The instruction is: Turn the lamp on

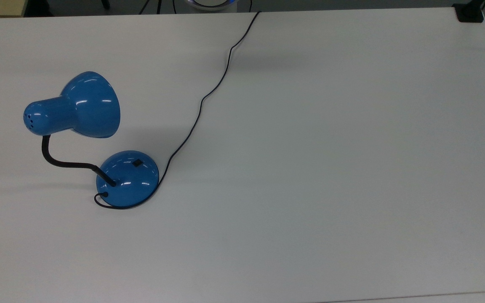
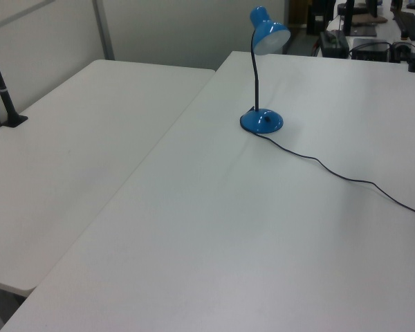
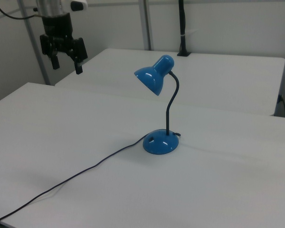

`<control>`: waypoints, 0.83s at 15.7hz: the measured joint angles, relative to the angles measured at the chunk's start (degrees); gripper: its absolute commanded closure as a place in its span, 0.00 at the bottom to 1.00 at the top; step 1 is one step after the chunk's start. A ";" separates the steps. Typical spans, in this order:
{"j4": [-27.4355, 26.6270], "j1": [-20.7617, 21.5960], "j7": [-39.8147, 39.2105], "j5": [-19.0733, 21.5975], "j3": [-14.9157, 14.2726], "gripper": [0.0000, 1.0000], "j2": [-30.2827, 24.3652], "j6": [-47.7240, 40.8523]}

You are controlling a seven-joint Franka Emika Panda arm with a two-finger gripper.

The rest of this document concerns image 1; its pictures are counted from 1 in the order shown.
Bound blue gooseneck desk lamp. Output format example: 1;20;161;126
23;71;160;210

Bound black tripod legs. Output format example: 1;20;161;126
139;0;163;14

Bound white side table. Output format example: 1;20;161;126
318;290;485;303

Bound thin black lamp power cable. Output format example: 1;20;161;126
94;11;261;210

